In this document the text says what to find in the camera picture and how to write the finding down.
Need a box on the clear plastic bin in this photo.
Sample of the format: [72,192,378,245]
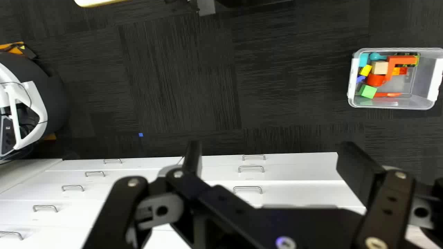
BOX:
[347,48,443,110]

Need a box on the beige toy cube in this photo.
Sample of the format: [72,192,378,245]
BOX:
[371,61,389,75]

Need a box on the cream coloured object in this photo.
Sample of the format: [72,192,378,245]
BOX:
[74,0,129,8]

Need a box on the white drawer cabinet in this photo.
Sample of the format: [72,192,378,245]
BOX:
[0,152,367,249]

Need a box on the black and white machine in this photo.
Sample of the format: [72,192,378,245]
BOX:
[0,51,69,162]

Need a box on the white drawer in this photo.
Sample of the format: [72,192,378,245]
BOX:
[45,157,186,171]
[0,225,192,249]
[0,199,108,230]
[0,180,121,203]
[201,164,344,182]
[202,180,367,209]
[201,152,339,166]
[17,169,173,184]

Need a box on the grey object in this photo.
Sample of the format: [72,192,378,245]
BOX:
[197,0,217,16]

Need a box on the green toy cube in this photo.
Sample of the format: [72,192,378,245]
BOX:
[358,84,378,99]

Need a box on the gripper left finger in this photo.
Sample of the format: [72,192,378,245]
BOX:
[81,140,258,249]

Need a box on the red toy cylinder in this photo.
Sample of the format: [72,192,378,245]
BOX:
[366,73,386,87]

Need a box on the orange angled toy block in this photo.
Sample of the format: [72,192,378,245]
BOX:
[384,55,418,81]

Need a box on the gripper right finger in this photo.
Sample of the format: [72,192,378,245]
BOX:
[336,141,443,249]

